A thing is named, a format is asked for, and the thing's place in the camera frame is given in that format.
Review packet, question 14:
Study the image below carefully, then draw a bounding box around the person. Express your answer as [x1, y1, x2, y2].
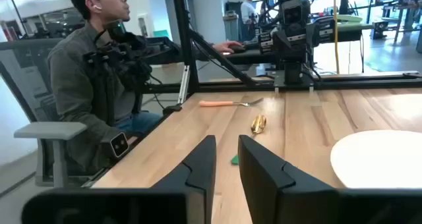
[239, 0, 261, 42]
[47, 0, 245, 177]

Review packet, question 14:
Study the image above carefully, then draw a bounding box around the grey waste bin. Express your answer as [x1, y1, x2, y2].
[223, 10, 240, 42]

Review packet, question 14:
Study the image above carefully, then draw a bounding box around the background work table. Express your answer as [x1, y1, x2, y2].
[380, 0, 422, 45]

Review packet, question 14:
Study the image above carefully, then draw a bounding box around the silver bracket bar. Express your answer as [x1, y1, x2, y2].
[177, 65, 191, 105]

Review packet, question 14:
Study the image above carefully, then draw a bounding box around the grey mesh office chair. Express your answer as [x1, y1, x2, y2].
[0, 38, 90, 188]

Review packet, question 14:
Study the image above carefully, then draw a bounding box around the black mechanical device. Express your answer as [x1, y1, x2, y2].
[82, 19, 181, 93]

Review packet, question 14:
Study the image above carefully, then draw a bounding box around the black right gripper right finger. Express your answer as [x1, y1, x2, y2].
[237, 134, 340, 224]

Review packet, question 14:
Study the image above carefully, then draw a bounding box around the black table clamp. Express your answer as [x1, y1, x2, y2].
[162, 103, 183, 117]

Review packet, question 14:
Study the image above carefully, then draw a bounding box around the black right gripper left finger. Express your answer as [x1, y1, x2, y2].
[152, 134, 218, 224]

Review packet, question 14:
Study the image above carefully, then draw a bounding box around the yellow cable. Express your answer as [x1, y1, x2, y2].
[332, 0, 341, 75]

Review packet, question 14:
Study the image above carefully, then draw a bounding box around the mint green desk item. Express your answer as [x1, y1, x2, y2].
[336, 14, 363, 24]

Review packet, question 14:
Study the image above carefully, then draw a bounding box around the silver fork orange handle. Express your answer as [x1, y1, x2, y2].
[198, 97, 264, 108]

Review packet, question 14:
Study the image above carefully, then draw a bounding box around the white round plate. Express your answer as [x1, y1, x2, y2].
[330, 129, 422, 189]

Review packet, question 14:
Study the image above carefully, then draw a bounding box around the gold spoon green handle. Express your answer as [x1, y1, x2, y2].
[230, 114, 267, 166]

